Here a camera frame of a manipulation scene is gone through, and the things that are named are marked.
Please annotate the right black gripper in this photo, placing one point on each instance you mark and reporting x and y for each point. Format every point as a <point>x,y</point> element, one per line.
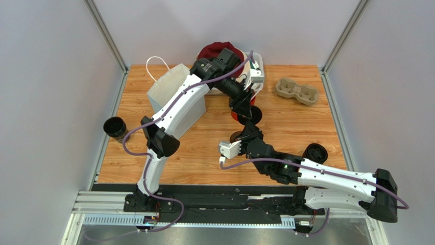
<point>249,139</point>

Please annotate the red cup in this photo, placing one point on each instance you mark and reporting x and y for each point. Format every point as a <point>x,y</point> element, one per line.
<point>235,115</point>

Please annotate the translucent dark plastic cup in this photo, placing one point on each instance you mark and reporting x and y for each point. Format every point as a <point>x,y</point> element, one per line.
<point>235,136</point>

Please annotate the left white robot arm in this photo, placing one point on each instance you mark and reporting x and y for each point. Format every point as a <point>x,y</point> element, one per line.
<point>164,129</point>

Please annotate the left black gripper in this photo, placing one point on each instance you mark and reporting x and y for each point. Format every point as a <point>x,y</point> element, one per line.
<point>242,103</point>

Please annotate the white plastic basket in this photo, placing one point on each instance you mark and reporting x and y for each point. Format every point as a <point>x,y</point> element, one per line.
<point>258,58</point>

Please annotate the bottom pulp cup carrier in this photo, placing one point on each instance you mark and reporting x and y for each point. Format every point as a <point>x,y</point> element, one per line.
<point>304,94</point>

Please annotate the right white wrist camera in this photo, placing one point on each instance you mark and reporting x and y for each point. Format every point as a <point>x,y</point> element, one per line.
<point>228,150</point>

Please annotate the black plastic cup lid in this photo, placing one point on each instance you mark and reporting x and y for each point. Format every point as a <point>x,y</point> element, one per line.
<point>255,119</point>

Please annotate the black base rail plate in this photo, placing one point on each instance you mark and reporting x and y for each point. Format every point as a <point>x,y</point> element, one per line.
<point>215,203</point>

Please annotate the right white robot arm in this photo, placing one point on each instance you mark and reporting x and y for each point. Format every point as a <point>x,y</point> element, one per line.
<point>321,186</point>

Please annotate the maroon bucket hat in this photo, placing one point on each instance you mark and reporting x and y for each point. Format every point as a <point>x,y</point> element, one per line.
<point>214,49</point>

